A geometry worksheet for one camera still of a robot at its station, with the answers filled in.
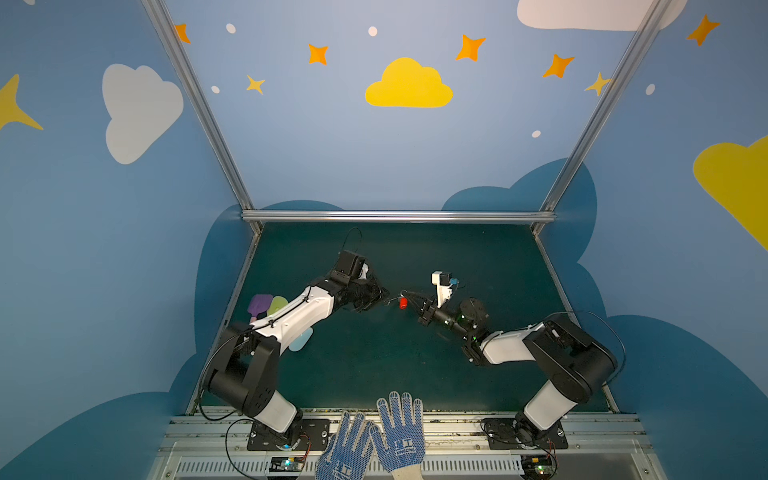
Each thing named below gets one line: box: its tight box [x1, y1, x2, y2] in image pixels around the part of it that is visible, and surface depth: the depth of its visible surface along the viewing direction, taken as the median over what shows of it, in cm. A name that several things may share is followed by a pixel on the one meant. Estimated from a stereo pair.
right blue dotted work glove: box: [370, 391, 425, 480], surface depth 75 cm
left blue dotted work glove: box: [316, 411, 386, 480], surface depth 73 cm
